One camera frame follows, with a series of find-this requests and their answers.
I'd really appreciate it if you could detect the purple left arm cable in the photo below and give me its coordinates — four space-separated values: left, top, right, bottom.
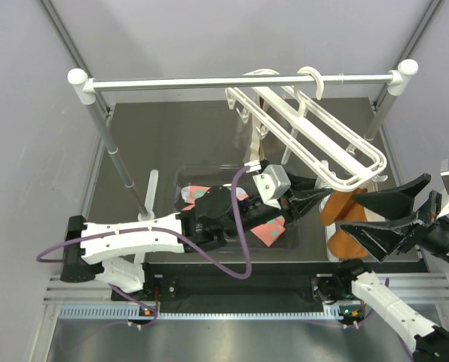
35 160 263 280

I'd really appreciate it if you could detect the white plastic clip hanger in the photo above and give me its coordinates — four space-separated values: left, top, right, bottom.
225 66 387 192

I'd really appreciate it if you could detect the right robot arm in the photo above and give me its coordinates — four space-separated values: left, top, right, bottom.
313 173 449 361

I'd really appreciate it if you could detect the silver clothes rack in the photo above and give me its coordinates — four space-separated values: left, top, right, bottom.
67 59 419 221

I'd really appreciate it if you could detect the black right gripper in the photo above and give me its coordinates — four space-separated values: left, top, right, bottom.
338 170 449 269

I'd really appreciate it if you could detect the orange beige sock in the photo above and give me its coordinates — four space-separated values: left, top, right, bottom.
327 222 368 260

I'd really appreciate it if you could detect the grey cable duct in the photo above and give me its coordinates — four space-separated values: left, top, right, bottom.
58 305 367 321

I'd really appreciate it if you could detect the clear plastic bin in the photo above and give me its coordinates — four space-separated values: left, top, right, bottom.
173 165 302 251

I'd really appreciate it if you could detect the pink patterned sock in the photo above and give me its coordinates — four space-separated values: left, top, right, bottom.
180 186 248 210
251 216 286 247

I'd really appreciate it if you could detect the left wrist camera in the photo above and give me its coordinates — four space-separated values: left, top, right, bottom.
252 164 290 210

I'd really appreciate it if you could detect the grey beige sock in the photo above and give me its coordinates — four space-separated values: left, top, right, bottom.
242 108 268 163

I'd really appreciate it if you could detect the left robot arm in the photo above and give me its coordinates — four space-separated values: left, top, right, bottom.
60 169 331 299

